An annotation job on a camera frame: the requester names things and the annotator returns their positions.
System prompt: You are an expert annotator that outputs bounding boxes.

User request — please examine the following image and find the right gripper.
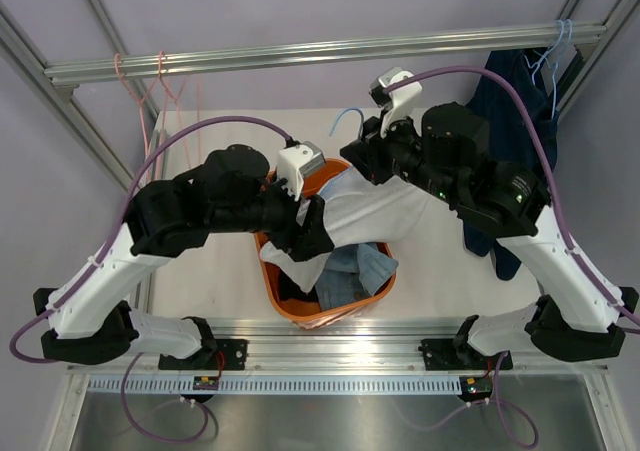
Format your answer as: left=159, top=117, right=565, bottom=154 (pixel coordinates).
left=344, top=106, right=461, bottom=206

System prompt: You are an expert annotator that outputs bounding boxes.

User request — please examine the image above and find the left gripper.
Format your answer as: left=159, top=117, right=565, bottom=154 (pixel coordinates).
left=209, top=166, right=334, bottom=261

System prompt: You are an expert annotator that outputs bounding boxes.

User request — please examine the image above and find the light blue hanger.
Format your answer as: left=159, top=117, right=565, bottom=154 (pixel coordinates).
left=524, top=18, right=574, bottom=118
left=327, top=107, right=366, bottom=137

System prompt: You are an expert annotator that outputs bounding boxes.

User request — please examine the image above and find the white garment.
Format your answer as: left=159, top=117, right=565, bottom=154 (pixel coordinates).
left=259, top=167, right=430, bottom=292

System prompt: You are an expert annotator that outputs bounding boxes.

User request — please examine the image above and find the black skirt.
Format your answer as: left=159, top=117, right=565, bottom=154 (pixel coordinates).
left=277, top=271, right=319, bottom=303

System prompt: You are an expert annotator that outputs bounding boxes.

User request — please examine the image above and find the pink hanger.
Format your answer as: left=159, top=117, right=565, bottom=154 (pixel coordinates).
left=157, top=50, right=202, bottom=169
left=113, top=51, right=164, bottom=159

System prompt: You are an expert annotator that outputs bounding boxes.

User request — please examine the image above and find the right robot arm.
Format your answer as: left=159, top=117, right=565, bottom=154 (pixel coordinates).
left=340, top=102, right=638, bottom=370

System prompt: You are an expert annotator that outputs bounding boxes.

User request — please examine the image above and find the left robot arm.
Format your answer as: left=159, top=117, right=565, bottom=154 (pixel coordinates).
left=34, top=142, right=334, bottom=370

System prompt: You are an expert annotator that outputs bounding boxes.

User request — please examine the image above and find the orange plastic basket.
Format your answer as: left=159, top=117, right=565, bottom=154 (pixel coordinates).
left=253, top=158, right=398, bottom=332

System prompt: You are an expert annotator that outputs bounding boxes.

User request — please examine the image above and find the dark blue denim garment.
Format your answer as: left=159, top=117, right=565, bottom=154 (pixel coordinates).
left=463, top=49, right=558, bottom=281

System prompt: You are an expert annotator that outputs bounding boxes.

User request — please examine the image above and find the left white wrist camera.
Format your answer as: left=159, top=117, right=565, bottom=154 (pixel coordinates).
left=276, top=141, right=325, bottom=201

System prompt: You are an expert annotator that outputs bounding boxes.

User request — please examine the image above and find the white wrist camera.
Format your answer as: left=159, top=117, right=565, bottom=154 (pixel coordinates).
left=276, top=141, right=325, bottom=201
left=370, top=67, right=422, bottom=138

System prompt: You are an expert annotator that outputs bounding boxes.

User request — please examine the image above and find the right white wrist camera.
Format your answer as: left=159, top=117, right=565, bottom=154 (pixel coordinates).
left=370, top=67, right=422, bottom=138

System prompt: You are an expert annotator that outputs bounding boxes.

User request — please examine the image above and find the front aluminium frame rail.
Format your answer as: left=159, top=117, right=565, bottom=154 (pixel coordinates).
left=64, top=317, right=611, bottom=377

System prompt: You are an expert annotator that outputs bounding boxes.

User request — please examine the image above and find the white slotted cable duct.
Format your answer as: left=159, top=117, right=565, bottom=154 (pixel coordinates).
left=87, top=375, right=462, bottom=396

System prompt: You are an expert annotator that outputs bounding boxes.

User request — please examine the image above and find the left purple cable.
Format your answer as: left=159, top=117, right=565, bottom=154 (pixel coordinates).
left=9, top=116, right=293, bottom=442

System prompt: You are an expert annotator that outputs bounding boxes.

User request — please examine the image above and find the purple cable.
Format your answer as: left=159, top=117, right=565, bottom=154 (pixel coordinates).
left=387, top=65, right=640, bottom=335
left=9, top=116, right=293, bottom=442

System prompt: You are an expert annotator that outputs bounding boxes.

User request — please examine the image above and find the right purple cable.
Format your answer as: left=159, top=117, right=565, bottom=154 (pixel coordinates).
left=387, top=65, right=640, bottom=335

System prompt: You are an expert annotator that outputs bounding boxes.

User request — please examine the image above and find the aluminium hanging rail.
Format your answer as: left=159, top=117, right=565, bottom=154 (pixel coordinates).
left=41, top=19, right=611, bottom=92

